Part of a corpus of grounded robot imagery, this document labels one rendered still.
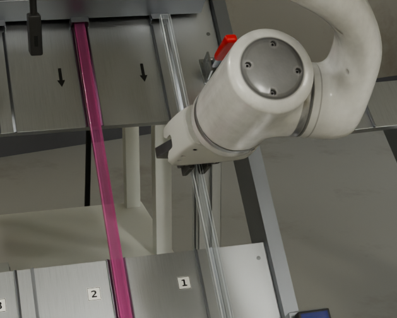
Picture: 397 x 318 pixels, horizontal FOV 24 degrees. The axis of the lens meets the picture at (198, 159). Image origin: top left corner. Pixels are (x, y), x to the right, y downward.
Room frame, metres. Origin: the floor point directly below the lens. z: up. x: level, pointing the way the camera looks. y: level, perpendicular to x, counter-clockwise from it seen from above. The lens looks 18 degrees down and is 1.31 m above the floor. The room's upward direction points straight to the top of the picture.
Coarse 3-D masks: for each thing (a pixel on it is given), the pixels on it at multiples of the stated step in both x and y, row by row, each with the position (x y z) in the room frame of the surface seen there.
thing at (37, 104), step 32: (0, 32) 1.20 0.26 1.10; (64, 32) 1.22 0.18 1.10; (96, 32) 1.23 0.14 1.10; (128, 32) 1.24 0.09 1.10; (160, 32) 1.25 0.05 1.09; (192, 32) 1.26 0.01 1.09; (0, 64) 1.17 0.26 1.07; (32, 64) 1.18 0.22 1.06; (64, 64) 1.19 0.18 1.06; (96, 64) 1.20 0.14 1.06; (128, 64) 1.21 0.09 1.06; (160, 64) 1.22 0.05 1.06; (192, 64) 1.23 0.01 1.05; (0, 96) 1.14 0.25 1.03; (32, 96) 1.15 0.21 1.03; (64, 96) 1.16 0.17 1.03; (128, 96) 1.18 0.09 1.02; (160, 96) 1.18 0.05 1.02; (192, 96) 1.19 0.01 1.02; (0, 128) 1.11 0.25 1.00; (32, 128) 1.12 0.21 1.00; (64, 128) 1.12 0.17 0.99
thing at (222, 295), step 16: (160, 16) 1.22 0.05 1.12; (176, 48) 1.19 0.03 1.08; (176, 64) 1.17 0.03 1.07; (176, 80) 1.15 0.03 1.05; (176, 96) 1.14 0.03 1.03; (192, 176) 1.07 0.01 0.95; (208, 208) 1.04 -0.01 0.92; (208, 224) 1.02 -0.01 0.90; (208, 240) 1.01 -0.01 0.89; (208, 256) 1.00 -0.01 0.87; (224, 272) 0.99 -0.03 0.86; (224, 288) 0.97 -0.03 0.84; (224, 304) 0.96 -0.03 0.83
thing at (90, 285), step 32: (160, 256) 1.03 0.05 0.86; (192, 256) 1.04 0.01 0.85; (224, 256) 1.05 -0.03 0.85; (256, 256) 1.05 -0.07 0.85; (0, 288) 0.97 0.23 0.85; (32, 288) 0.97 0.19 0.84; (64, 288) 0.98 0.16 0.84; (96, 288) 0.99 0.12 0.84; (128, 288) 0.99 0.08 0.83; (160, 288) 1.00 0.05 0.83; (192, 288) 1.01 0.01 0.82; (256, 288) 1.03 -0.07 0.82
